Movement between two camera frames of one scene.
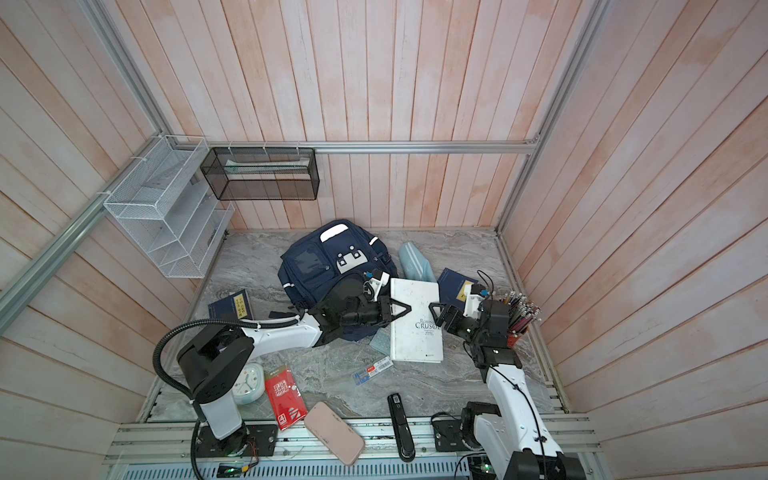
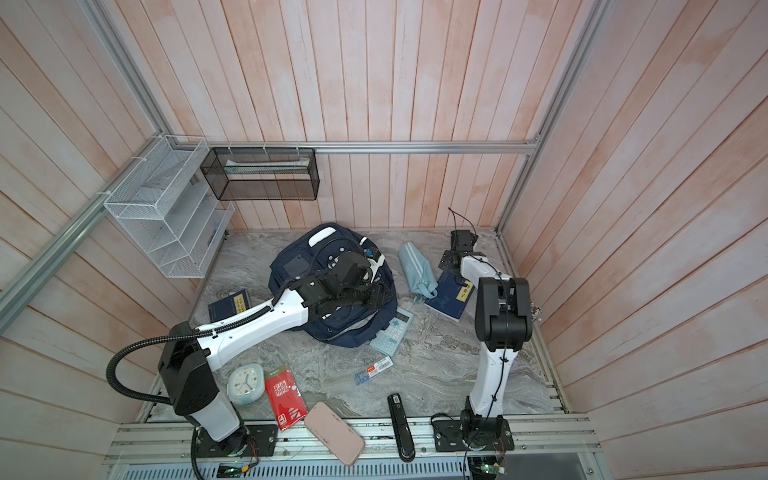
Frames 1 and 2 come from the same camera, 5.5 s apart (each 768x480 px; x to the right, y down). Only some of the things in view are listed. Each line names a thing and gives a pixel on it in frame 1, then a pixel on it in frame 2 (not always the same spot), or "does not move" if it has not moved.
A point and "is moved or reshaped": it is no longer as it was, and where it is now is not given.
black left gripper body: [369, 312] -> [364, 294]
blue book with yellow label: [452, 287] does not move
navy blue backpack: [325, 254] is moved or reshaped
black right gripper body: [468, 328] -> [447, 257]
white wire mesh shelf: [164, 206] does not move
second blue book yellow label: [235, 306] does not move
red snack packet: [287, 401] does not move
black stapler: [401, 428] does not move
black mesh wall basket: [263, 173] does not move
